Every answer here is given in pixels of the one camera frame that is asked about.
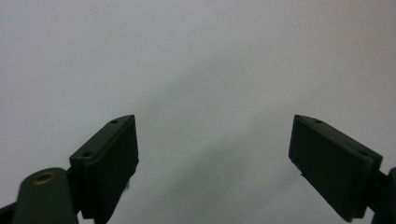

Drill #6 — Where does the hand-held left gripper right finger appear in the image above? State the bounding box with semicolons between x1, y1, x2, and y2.
288;114;384;223

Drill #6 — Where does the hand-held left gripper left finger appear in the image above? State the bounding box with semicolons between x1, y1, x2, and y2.
68;114;140;224

